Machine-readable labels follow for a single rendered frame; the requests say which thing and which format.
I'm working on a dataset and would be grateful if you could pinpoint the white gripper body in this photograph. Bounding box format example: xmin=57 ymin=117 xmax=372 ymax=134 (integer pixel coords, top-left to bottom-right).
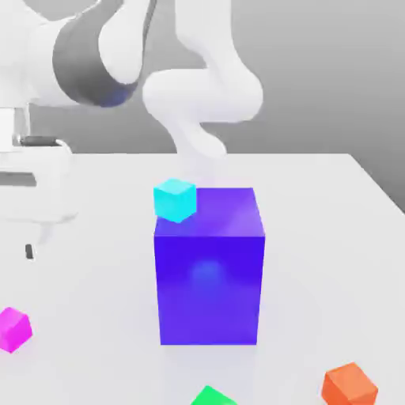
xmin=0 ymin=146 xmax=79 ymax=225

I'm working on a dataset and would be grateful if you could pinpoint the small magenta cube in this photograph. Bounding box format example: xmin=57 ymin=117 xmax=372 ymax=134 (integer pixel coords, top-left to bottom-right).
xmin=0 ymin=306 xmax=33 ymax=354

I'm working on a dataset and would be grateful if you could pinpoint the small cyan cube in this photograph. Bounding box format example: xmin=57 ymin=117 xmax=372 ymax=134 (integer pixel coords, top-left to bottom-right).
xmin=153 ymin=177 xmax=198 ymax=225

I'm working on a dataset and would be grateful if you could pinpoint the small green cube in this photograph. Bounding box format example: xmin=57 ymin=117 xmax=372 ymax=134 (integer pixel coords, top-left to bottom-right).
xmin=189 ymin=384 xmax=239 ymax=405

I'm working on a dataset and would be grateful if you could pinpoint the small orange cube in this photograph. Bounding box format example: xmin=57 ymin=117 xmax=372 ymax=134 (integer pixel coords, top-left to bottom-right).
xmin=321 ymin=361 xmax=380 ymax=405

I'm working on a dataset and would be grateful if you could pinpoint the large blue box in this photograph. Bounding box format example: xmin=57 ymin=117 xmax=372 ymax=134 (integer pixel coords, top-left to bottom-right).
xmin=153 ymin=187 xmax=266 ymax=346

